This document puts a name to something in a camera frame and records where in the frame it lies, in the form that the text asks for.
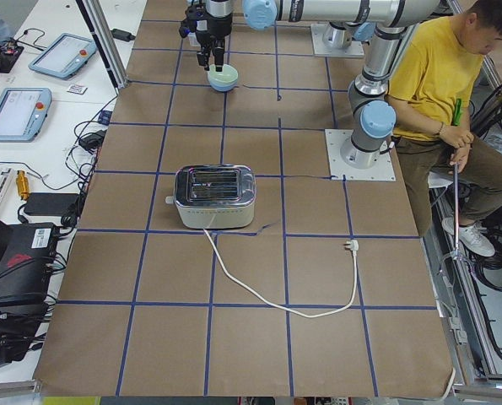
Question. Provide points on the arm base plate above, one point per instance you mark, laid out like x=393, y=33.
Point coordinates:
x=336, y=39
x=346, y=162

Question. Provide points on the person in yellow shirt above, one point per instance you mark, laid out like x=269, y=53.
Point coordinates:
x=432, y=87

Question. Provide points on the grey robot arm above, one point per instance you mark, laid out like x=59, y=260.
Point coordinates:
x=261, y=15
x=374, y=118

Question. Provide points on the black laptop computer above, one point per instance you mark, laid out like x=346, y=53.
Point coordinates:
x=26, y=252

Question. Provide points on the metal reach stick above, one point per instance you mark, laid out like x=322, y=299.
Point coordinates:
x=455, y=255

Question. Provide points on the lower teach pendant tablet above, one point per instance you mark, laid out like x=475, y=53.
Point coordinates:
x=22, y=113

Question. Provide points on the teach pendant tablet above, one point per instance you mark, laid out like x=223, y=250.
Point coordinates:
x=22, y=113
x=64, y=57

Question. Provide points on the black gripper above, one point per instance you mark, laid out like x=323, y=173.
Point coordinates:
x=212, y=29

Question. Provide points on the blue bowl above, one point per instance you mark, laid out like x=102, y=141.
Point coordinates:
x=223, y=88

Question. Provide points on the black power adapter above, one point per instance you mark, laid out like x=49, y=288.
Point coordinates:
x=50, y=204

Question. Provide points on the person's hand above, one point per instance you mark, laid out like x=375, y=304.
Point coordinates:
x=455, y=136

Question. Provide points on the green bowl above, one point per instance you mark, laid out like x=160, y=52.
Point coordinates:
x=229, y=75

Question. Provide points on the aluminium frame post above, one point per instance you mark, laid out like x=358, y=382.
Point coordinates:
x=95, y=20

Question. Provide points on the upper teach pendant tablet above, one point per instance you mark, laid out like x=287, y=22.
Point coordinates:
x=64, y=57

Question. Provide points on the silver white toaster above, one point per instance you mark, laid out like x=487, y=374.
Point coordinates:
x=214, y=197

